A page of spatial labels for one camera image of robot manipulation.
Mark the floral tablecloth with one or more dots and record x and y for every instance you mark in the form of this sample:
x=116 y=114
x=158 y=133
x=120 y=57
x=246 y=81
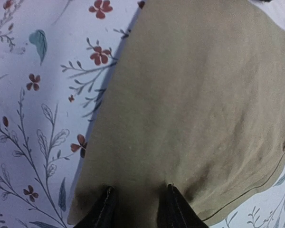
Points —
x=57 y=58

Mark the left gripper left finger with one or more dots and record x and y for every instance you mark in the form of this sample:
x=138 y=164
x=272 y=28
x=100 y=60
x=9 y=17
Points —
x=102 y=212

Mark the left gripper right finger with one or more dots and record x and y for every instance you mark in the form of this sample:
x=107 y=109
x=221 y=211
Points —
x=175 y=212

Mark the olive green underwear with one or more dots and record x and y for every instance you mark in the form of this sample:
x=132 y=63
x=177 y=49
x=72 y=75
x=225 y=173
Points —
x=197 y=100

